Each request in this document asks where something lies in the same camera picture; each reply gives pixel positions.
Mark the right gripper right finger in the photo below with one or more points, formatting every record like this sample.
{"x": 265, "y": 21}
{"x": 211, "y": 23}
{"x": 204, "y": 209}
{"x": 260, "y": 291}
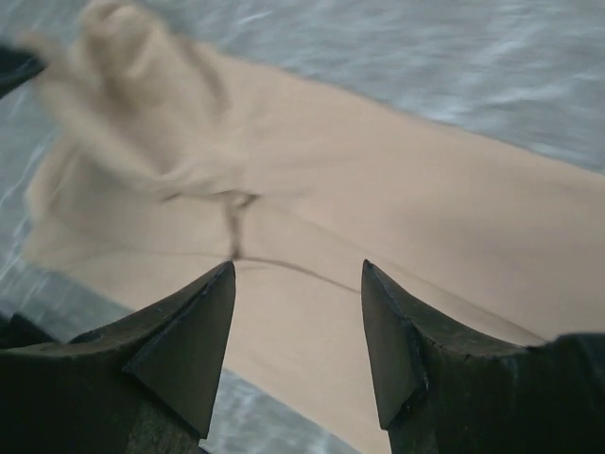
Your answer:
{"x": 442, "y": 387}

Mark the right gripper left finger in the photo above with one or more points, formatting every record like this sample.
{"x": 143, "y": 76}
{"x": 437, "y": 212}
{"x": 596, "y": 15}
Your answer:
{"x": 146, "y": 383}

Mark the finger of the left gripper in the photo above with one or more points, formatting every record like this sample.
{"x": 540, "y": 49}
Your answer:
{"x": 17, "y": 66}

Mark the beige t shirt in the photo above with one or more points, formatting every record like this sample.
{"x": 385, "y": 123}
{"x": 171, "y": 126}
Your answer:
{"x": 173, "y": 157}

